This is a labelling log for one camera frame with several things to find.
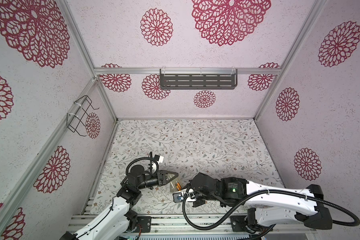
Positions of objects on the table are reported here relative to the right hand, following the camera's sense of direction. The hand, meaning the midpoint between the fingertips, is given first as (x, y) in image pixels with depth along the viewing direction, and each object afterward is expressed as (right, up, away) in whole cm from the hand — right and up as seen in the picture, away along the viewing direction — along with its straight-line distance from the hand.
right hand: (181, 186), depth 65 cm
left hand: (-2, +2, +6) cm, 6 cm away
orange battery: (-2, -1, +3) cm, 4 cm away
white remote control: (-4, -2, +3) cm, 6 cm away
